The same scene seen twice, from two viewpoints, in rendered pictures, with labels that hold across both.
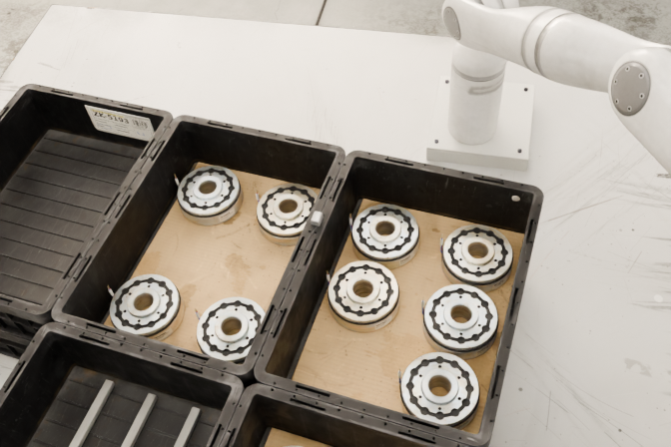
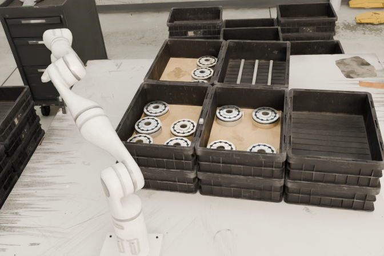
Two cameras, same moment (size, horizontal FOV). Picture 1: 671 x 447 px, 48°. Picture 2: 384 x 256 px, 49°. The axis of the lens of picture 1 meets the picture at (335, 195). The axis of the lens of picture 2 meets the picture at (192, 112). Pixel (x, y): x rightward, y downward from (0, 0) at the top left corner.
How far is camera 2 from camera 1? 1.82 m
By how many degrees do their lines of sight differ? 92
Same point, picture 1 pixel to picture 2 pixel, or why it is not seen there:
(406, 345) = (167, 123)
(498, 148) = not seen: hidden behind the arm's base
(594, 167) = (71, 246)
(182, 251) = (264, 139)
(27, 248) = (334, 134)
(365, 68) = not seen: outside the picture
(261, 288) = (225, 132)
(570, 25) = (88, 101)
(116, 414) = not seen: hidden behind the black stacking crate
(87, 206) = (320, 151)
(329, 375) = (193, 114)
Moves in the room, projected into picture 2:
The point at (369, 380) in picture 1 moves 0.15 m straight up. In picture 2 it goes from (179, 114) to (176, 83)
